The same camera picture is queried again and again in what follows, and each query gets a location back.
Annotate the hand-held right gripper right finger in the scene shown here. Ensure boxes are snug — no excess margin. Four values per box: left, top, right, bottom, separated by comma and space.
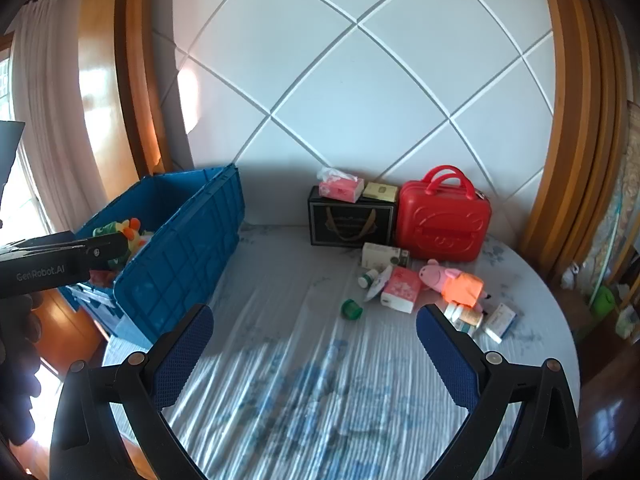
416, 304, 583, 480

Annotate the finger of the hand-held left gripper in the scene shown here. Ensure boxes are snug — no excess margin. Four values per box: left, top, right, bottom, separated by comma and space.
75, 231, 129, 273

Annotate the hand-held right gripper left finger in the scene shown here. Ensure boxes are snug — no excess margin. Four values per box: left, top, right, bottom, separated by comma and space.
49, 304, 216, 480

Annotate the blue plastic storage crate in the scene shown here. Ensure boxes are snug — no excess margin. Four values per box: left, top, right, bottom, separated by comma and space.
59, 162, 247, 351

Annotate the pink pig plush toy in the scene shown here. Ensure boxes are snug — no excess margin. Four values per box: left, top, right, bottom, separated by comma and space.
419, 259, 488, 311

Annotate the pink floral tissue pack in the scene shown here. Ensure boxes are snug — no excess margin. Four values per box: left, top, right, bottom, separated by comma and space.
380, 266, 423, 314

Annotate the person's left hand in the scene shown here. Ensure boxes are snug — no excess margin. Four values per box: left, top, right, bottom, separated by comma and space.
0, 292, 43, 448

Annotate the green plush toy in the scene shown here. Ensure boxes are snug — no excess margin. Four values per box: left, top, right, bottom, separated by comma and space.
92, 223, 126, 268

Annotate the orange plush toy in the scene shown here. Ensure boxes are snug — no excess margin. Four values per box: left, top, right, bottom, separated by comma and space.
122, 217, 155, 252

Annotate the small white bottle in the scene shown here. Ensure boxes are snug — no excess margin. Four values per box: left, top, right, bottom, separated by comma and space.
444, 302, 484, 333

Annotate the white blue medicine box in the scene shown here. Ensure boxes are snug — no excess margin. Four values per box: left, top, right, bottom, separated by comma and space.
482, 304, 519, 344

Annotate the white tube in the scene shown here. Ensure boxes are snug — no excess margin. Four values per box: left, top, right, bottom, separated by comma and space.
364, 265, 396, 302

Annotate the white green medicine box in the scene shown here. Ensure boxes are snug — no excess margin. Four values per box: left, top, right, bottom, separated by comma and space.
361, 242, 412, 270

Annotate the red bear suitcase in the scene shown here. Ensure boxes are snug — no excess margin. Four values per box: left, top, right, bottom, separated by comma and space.
395, 164, 492, 263

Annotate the white curtain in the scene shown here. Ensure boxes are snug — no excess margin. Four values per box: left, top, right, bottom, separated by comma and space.
10, 0, 108, 233

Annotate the green object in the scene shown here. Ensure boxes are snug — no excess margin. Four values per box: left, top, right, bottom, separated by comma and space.
590, 285, 616, 317

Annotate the black paper gift bag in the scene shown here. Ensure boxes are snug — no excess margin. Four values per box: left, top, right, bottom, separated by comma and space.
307, 186, 399, 248

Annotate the gold flat box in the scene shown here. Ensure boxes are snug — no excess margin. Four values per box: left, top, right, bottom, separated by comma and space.
362, 181, 399, 201

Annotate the pink tissue box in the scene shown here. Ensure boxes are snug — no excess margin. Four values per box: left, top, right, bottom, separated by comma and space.
317, 166, 366, 204

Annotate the patterned cloth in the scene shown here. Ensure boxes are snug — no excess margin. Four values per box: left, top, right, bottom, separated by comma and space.
595, 105, 640, 273

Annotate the wooden frame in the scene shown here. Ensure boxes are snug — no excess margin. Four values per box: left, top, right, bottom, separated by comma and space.
77, 0, 196, 176
517, 0, 632, 281

